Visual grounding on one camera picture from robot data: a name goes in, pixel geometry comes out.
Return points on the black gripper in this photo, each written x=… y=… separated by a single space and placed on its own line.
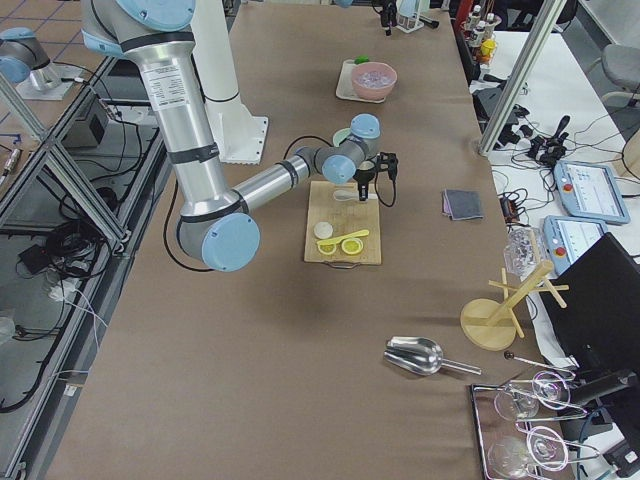
x=386 y=17
x=362 y=177

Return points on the white ceramic spoon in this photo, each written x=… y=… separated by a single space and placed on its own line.
x=352 y=195

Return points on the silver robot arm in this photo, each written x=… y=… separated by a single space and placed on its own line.
x=181 y=48
x=349 y=3

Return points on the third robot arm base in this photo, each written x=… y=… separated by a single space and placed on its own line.
x=26 y=64

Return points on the pile of clear ice cubes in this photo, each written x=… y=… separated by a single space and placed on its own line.
x=374 y=79

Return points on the pink bowl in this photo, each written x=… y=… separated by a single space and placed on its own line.
x=372 y=94

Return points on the mint green bowl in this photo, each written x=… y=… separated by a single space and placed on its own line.
x=340 y=136

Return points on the clear plastic ice container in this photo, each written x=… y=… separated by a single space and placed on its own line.
x=524 y=251

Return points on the metal ice scoop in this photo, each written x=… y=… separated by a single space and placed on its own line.
x=422 y=356

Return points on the white test tube rack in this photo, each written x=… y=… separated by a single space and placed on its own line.
x=409 y=18

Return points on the bamboo cutting board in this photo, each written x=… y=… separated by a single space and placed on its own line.
x=341 y=227

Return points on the yellow plastic knife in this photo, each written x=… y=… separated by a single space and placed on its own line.
x=338 y=239

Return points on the white lemon half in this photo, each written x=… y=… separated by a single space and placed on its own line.
x=323 y=230

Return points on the lower lemon slice stack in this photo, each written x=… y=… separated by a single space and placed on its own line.
x=352 y=246

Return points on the upper lemon slice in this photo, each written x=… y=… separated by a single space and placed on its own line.
x=328 y=249

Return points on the cream rectangular tray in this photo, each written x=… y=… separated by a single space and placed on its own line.
x=344 y=88

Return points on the bottle rack with bottles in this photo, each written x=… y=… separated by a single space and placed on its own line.
x=478 y=31

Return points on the grey folded cloth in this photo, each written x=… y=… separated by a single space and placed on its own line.
x=461 y=204

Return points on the wooden mug tree stand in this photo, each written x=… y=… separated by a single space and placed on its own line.
x=494 y=326

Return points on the lower teach pendant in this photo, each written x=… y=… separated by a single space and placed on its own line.
x=568 y=238

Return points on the teach pendant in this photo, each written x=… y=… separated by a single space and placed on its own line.
x=568 y=238
x=590 y=190

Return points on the metal stirring stick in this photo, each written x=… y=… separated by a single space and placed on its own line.
x=509 y=355

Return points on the upper teach pendant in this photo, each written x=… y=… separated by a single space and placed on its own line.
x=590 y=190

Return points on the grey office chair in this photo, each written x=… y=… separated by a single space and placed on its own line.
x=620 y=65

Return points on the upper wine glass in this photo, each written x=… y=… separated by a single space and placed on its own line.
x=521 y=399

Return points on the wine glass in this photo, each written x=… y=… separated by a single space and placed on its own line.
x=531 y=456
x=521 y=399

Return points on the black monitor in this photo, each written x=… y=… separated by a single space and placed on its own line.
x=599 y=327

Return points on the metal glass rack tray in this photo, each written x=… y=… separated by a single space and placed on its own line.
x=490 y=426

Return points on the lower wine glass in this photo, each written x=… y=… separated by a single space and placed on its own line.
x=531 y=456

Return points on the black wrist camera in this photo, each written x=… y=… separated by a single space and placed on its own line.
x=388 y=162

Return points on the aluminium frame post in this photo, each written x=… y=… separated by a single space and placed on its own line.
x=536 y=39

